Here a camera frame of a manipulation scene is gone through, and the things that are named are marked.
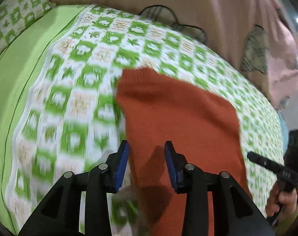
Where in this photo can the pink heart print duvet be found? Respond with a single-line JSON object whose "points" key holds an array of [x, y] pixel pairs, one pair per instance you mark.
{"points": [[212, 5]]}

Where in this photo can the green patterned pillow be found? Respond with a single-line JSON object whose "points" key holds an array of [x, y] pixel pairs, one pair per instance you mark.
{"points": [[18, 12]]}

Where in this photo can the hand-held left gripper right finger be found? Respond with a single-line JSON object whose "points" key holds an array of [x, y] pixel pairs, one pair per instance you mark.
{"points": [[173, 167]]}

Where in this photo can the green patterned bedsheet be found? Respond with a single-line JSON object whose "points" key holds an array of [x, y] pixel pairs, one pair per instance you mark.
{"points": [[72, 98]]}

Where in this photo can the person's right forearm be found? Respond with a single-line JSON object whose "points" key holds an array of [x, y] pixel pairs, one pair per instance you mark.
{"points": [[290, 222]]}

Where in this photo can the person's right hand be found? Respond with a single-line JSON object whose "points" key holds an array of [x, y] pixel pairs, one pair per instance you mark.
{"points": [[284, 199]]}

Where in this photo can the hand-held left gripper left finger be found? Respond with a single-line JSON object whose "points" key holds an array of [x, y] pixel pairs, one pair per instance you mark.
{"points": [[120, 167]]}

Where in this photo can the light blue cloth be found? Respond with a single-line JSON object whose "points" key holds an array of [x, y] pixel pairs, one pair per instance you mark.
{"points": [[283, 130]]}

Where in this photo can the orange t-shirt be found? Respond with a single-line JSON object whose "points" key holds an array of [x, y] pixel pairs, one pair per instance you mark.
{"points": [[178, 108]]}

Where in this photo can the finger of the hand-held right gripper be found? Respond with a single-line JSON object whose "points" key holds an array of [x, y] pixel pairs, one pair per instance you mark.
{"points": [[267, 163]]}

